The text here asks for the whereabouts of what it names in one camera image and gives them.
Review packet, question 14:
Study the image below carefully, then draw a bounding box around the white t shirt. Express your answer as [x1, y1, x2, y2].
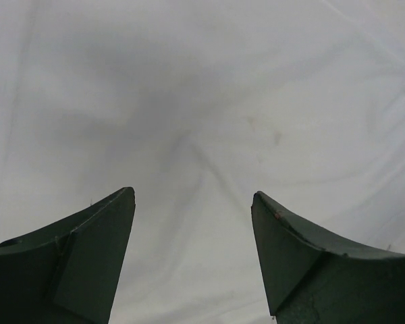
[0, 1, 405, 323]

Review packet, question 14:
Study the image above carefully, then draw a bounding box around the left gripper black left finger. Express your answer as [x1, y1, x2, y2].
[0, 187, 136, 323]

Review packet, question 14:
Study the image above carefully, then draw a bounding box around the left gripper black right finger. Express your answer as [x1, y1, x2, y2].
[251, 192, 405, 323]

